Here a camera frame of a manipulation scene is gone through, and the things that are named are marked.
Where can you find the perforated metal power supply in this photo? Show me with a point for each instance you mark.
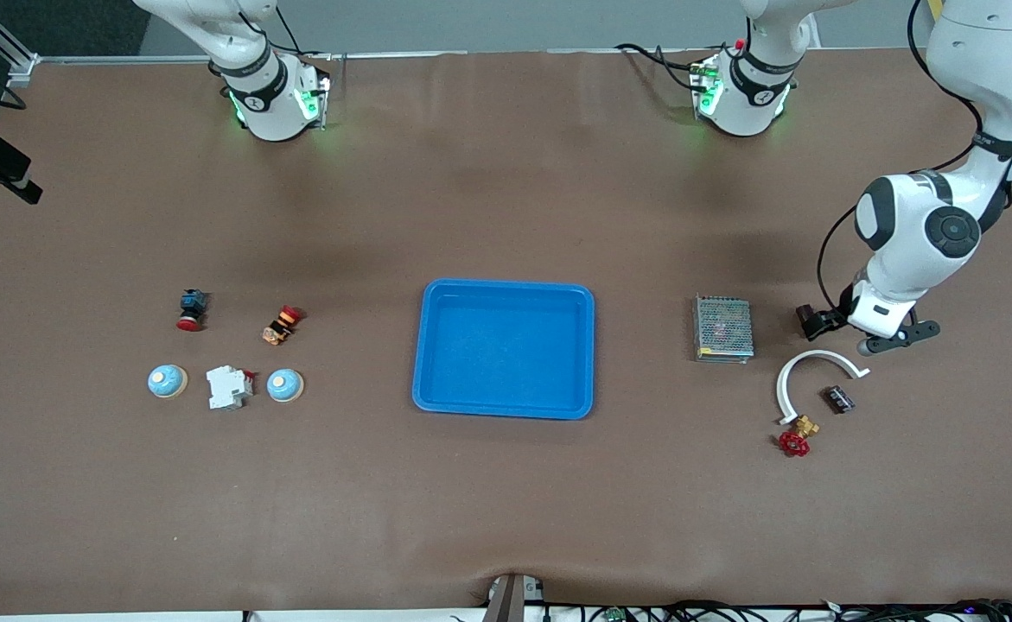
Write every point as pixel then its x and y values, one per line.
pixel 722 328

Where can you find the brown table mat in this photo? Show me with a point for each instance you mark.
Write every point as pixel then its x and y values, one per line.
pixel 506 501

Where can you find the yellow floor tape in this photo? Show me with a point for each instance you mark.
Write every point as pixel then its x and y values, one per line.
pixel 932 9

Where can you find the blue plastic tray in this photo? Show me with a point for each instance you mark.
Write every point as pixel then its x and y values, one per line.
pixel 506 345

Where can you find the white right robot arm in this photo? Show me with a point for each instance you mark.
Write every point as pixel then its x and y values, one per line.
pixel 268 104

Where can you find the white half-round pipe clamp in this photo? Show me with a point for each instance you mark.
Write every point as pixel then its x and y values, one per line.
pixel 780 393

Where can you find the red mushroom push button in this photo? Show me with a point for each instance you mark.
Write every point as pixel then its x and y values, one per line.
pixel 191 304

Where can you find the orange red button switch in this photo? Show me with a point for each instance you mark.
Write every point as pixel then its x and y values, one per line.
pixel 279 330

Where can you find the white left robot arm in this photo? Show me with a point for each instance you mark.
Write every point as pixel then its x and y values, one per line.
pixel 989 52

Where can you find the white circuit breaker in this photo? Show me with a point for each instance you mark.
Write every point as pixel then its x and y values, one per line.
pixel 227 389

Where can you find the light blue call bell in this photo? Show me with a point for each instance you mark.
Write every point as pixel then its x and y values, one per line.
pixel 167 382
pixel 285 386

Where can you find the brown table edge bracket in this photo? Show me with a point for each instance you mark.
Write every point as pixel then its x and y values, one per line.
pixel 510 600

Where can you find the dark brown cylindrical capacitor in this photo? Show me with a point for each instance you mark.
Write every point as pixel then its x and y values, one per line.
pixel 808 321
pixel 838 399

